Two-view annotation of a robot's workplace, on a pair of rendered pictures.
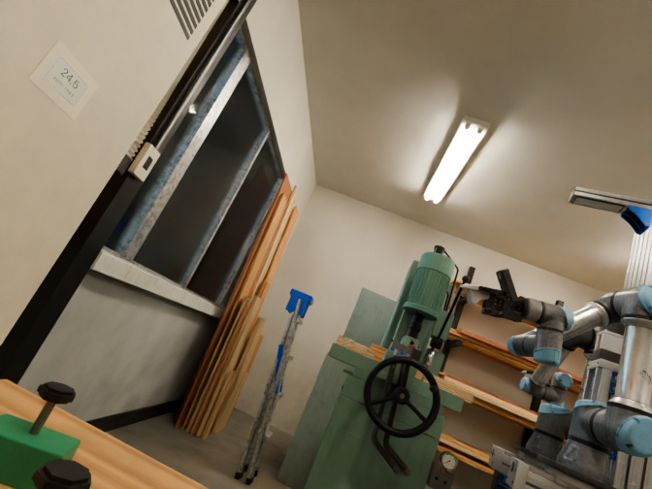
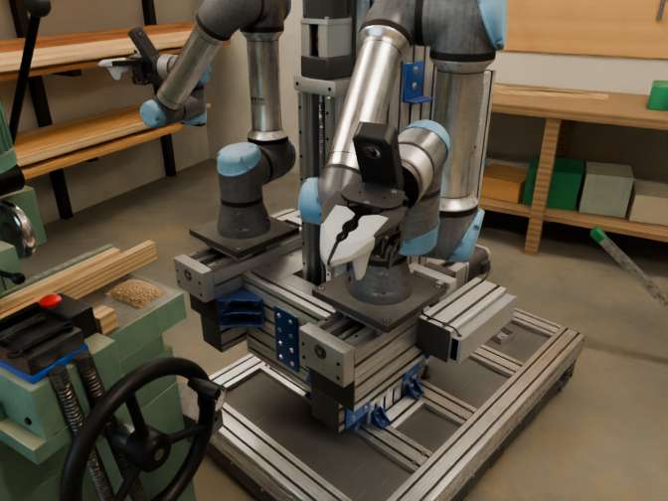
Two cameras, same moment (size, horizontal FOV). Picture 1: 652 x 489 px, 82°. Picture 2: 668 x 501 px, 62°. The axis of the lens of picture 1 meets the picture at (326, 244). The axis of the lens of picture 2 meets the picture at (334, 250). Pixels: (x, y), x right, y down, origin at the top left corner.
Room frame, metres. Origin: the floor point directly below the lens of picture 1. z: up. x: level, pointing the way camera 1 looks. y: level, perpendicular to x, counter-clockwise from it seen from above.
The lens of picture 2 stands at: (1.01, 0.00, 1.46)
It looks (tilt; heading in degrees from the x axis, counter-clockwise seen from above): 26 degrees down; 290
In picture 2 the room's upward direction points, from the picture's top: straight up
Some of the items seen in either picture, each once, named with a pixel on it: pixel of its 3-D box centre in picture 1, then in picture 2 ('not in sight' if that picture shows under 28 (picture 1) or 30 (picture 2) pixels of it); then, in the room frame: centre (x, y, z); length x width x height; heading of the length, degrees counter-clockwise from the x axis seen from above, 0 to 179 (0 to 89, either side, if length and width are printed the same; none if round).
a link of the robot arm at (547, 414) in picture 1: (553, 419); (241, 171); (1.74, -1.28, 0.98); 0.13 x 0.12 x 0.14; 81
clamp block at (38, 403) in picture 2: (398, 366); (54, 373); (1.64, -0.50, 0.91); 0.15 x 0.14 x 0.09; 79
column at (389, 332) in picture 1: (408, 327); not in sight; (2.11, -0.62, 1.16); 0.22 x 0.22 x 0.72; 79
